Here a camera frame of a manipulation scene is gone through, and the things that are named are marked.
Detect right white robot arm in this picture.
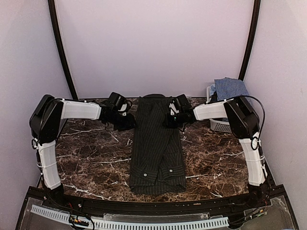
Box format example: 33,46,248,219
164,94,267,186

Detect white slotted cable duct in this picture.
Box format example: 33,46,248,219
30,205,229,230

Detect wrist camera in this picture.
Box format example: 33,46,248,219
104,92,132,116
169,94,192,115

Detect blue checkered long sleeve shirt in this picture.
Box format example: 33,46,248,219
214,77,249,101

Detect right black frame post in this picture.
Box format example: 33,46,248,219
238,0,261,81

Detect light blue shirt in basket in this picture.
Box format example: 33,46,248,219
209,84,216,97

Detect black frame post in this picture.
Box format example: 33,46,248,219
238,0,261,81
47,0,78,100

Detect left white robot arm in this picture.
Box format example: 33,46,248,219
29,92,136,190

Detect left black frame post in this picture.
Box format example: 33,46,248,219
47,0,78,100

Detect black pinstriped long sleeve shirt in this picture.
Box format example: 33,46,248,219
130,94,186,195

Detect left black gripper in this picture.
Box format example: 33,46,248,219
106,110,138,131

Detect black front table rail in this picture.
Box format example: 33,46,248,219
37,190,264,216

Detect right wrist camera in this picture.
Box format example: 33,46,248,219
169,94,192,115

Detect white perforated plastic basket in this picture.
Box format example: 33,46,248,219
206,86,232,133

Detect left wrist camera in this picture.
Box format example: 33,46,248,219
104,92,132,116

